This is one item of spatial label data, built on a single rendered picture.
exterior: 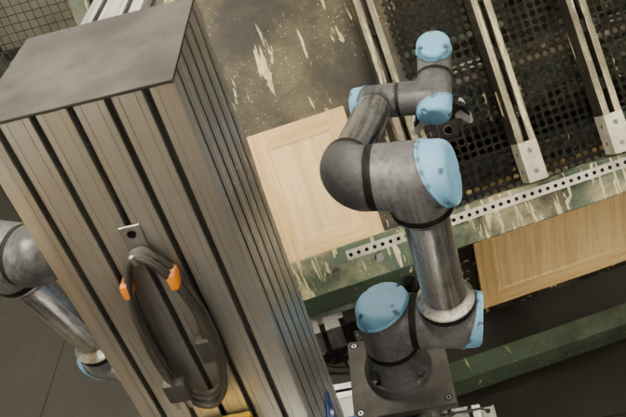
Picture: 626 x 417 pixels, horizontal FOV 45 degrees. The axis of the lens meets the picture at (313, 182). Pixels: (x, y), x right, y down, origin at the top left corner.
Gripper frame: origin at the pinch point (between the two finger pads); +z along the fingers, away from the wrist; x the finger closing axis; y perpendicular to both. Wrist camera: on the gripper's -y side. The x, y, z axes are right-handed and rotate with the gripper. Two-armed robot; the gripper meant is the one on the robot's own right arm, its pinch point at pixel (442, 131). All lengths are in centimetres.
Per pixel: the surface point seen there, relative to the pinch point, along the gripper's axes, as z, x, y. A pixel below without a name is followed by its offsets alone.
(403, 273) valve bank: 51, 18, -17
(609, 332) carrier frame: 113, -48, -33
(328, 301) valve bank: 49, 42, -21
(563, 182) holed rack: 49, -35, 0
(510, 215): 50, -17, -6
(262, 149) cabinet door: 26, 52, 22
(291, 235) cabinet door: 39, 49, -2
